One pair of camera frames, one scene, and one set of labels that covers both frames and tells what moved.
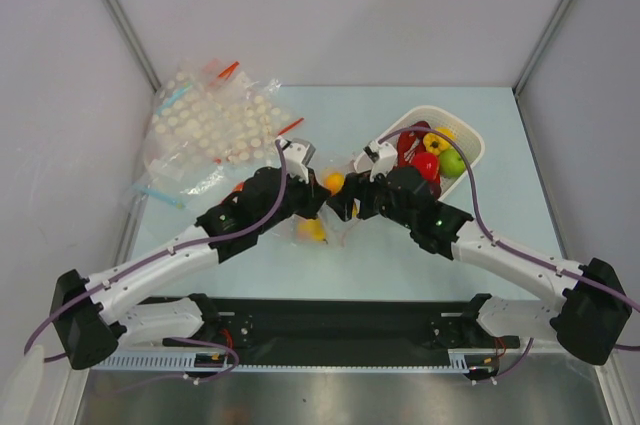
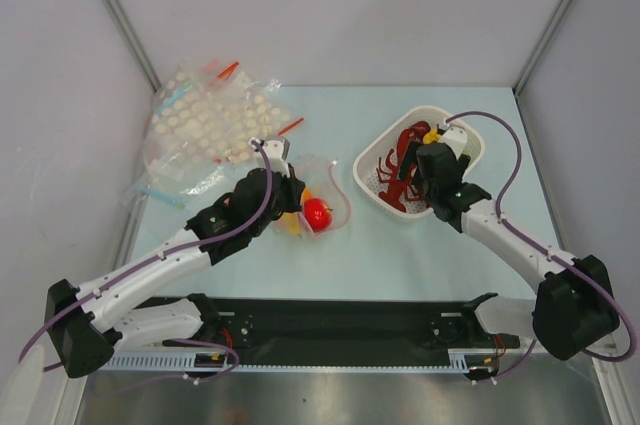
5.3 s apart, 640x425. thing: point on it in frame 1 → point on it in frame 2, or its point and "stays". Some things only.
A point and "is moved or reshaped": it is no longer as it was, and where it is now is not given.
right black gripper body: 353,195 → 417,165
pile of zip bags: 210,120 stays
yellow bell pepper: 435,143 stays
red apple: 427,164 is moved or reshaped
